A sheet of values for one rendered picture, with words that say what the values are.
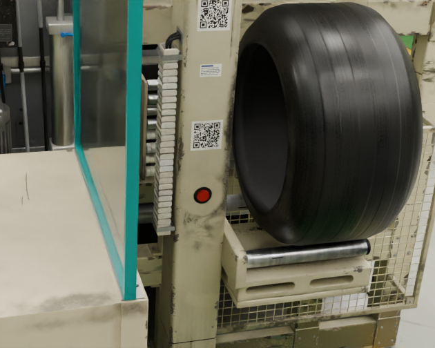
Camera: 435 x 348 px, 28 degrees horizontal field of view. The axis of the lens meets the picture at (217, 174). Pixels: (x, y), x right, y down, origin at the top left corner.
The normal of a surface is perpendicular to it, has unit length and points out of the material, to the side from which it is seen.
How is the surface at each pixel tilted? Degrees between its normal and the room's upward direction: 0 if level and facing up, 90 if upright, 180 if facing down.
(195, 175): 90
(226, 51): 90
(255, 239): 0
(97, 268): 0
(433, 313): 0
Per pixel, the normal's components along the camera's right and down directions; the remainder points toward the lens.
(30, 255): 0.07, -0.89
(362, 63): 0.22, -0.39
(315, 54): -0.05, -0.44
